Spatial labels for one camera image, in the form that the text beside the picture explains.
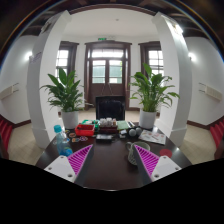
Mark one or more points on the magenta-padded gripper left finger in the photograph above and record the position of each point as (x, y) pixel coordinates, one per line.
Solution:
(56, 166)

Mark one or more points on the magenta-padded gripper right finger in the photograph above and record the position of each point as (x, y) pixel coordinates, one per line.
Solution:
(165, 166)

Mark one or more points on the clear blue-capped drink bottle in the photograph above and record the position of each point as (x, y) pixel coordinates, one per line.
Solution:
(61, 141)

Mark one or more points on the flat round red coaster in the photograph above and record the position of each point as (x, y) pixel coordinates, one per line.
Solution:
(165, 153)

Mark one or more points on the printed paper leaflet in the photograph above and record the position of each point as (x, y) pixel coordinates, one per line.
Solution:
(152, 136)

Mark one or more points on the white patterned mug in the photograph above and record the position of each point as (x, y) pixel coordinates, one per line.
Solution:
(130, 155)

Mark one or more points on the grey-headed microphone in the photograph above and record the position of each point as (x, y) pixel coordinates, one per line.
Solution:
(132, 132)
(138, 130)

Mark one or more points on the red plastic box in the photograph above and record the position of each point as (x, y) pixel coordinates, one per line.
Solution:
(84, 130)

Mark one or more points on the green and white box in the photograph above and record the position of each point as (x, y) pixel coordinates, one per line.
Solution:
(90, 122)

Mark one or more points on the flat black device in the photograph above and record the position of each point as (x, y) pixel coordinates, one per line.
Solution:
(104, 137)

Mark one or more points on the green cloth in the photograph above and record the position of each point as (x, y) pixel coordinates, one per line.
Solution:
(122, 125)

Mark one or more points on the red carpeted staircase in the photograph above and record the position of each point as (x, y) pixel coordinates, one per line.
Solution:
(217, 131)
(5, 131)

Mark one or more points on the brown box of packets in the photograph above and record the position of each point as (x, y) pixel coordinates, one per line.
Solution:
(108, 125)

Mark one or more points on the green plant in white pot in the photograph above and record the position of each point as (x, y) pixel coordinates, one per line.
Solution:
(150, 93)
(68, 96)

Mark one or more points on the black chair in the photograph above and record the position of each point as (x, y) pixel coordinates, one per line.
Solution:
(110, 108)

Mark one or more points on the dark-framed window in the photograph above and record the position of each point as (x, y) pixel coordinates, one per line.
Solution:
(155, 60)
(63, 60)

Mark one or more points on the dark wooden double door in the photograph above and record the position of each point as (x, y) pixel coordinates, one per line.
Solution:
(107, 71)

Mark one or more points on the green exit sign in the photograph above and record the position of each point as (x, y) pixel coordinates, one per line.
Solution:
(102, 39)

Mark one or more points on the white wall radiator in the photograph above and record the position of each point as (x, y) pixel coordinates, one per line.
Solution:
(211, 91)
(8, 91)

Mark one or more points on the glowing wall lamp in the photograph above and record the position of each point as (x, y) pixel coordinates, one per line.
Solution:
(28, 55)
(192, 56)

